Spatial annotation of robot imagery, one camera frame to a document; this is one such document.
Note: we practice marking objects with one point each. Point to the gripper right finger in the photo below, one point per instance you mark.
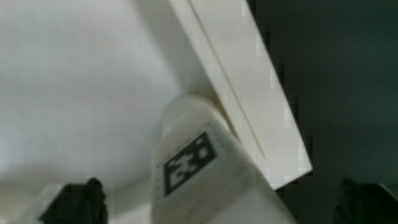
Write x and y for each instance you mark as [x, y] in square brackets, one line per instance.
[366, 203]

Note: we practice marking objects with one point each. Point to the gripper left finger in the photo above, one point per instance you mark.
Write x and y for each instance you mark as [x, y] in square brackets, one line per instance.
[69, 205]

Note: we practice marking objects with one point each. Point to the white leg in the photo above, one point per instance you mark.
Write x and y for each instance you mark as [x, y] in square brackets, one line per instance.
[210, 189]

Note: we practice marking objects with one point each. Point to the white square table top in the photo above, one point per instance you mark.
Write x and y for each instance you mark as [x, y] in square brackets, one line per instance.
[96, 65]

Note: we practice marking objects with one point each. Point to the white U-shaped fence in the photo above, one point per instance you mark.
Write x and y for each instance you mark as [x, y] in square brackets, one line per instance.
[222, 33]

